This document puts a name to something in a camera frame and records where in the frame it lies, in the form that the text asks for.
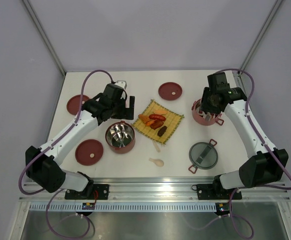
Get metal tongs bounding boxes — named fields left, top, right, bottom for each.
left=198, top=110, right=213, bottom=122

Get far left red lid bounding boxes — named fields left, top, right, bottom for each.
left=66, top=94, right=81, bottom=116

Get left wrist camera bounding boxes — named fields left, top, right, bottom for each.
left=114, top=80, right=128, bottom=90

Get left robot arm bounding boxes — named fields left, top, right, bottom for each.
left=23, top=81, right=135, bottom=199

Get red steel bowl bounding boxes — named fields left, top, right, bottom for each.
left=191, top=99, right=225, bottom=126
left=105, top=120, right=136, bottom=154

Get brown meat slice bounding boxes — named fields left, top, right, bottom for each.
left=150, top=120, right=164, bottom=130

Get bamboo woven tray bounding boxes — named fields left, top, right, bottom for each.
left=130, top=99, right=186, bottom=146

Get back red lid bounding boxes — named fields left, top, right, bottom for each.
left=158, top=82, right=183, bottom=101

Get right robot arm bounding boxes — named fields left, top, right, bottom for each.
left=199, top=71, right=289, bottom=198

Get salmon slice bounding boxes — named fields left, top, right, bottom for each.
left=153, top=109, right=168, bottom=115

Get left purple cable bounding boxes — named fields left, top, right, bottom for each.
left=18, top=69, right=116, bottom=239

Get aluminium rail frame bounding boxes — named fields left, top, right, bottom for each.
left=9, top=177, right=291, bottom=240

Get white slotted cable duct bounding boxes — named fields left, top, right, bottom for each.
left=29, top=202, right=218, bottom=212

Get right red steel bowl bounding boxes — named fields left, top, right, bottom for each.
left=191, top=99, right=225, bottom=126

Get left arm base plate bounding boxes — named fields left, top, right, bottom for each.
left=64, top=183, right=110, bottom=200

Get front left red lid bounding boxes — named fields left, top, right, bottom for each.
left=75, top=139, right=104, bottom=166

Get beige spoon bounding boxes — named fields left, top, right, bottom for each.
left=149, top=158, right=165, bottom=167

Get dark chocolate pastry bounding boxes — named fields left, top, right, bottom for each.
left=157, top=126, right=168, bottom=137

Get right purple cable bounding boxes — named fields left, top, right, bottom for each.
left=185, top=68, right=291, bottom=238

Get purple cable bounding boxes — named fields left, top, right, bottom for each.
left=185, top=68, right=291, bottom=238
left=18, top=69, right=116, bottom=239

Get front red steel bowl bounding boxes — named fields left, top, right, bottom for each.
left=105, top=120, right=136, bottom=154

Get red sausage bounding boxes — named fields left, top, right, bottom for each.
left=148, top=114, right=166, bottom=122

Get fried chicken piece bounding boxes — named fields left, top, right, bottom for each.
left=138, top=114, right=151, bottom=124

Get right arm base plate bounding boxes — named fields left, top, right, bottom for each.
left=191, top=184, right=234, bottom=201

